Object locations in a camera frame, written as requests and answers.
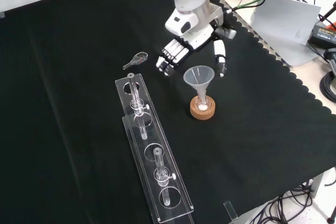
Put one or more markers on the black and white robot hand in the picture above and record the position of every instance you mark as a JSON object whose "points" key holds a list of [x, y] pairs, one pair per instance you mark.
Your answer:
{"points": [[194, 37]]}

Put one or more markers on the clear plastic funnel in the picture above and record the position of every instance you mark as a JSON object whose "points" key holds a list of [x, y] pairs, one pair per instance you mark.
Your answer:
{"points": [[195, 82]]}

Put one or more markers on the glass weighing funnel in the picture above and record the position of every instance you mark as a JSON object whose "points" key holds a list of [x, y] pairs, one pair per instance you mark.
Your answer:
{"points": [[138, 58]]}

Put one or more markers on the glass round-bottom flask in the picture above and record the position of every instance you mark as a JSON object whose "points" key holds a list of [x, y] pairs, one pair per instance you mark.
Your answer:
{"points": [[202, 106]]}

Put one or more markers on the clear acrylic funnel stand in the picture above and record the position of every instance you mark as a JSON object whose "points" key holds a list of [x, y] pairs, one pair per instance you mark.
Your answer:
{"points": [[157, 140]]}

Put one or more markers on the pale board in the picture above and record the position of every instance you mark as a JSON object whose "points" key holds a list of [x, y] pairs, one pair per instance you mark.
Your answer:
{"points": [[283, 19]]}

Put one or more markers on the black power adapter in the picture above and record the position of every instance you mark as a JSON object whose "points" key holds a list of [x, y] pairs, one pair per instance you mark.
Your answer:
{"points": [[324, 35]]}

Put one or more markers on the black cloth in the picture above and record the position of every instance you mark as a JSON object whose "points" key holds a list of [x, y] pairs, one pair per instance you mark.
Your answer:
{"points": [[65, 103]]}

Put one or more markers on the small clear acrylic piece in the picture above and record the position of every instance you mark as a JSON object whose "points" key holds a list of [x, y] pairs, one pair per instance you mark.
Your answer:
{"points": [[231, 211]]}

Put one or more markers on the grey tape strip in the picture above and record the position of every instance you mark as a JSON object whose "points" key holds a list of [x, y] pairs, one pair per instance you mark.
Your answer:
{"points": [[2, 14]]}

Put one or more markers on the grey base plate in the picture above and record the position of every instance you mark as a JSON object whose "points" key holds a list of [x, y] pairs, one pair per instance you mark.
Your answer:
{"points": [[296, 54]]}

